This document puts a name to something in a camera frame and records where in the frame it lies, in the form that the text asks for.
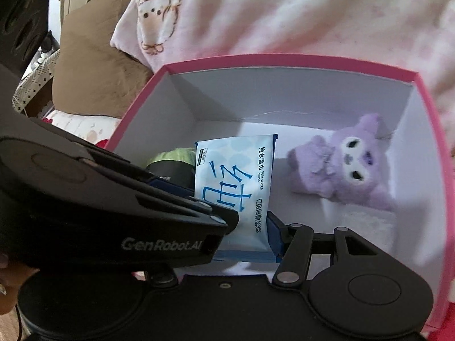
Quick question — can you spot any pink cartoon pillow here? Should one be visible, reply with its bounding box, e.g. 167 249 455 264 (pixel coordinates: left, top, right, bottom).
110 0 455 121

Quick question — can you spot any white patterned box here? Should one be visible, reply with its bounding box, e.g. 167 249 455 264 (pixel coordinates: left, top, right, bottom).
12 48 61 112

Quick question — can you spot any clear plastic swab box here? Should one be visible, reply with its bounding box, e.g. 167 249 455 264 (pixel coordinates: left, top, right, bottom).
338 209 396 256

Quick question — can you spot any brown pillow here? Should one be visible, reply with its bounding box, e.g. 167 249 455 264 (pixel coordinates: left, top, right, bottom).
51 0 155 118

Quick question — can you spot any person's left hand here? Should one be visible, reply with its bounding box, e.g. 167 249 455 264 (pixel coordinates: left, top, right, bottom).
0 254 41 295

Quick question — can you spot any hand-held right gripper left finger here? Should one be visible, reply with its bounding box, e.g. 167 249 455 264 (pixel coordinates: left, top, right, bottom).
147 263 182 288

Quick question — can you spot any green yarn ball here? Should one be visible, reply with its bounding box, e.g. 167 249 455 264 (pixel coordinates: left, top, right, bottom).
145 148 197 187

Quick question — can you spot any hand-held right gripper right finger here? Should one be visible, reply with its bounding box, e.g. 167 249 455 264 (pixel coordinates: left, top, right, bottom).
266 211 382 286

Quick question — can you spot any pink cardboard box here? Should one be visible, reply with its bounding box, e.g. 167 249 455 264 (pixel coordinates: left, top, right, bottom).
107 54 455 334

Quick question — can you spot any purple plush toy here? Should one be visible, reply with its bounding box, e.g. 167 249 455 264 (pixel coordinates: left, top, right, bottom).
287 113 397 212

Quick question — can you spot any black cable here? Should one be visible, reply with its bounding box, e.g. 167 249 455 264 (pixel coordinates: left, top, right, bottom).
13 303 25 341

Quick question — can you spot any blue wet wipes pack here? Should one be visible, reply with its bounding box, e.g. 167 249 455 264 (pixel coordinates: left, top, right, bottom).
194 133 281 263

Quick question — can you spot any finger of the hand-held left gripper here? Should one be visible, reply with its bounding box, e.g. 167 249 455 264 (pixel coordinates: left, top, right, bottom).
138 192 239 236
76 145 195 200

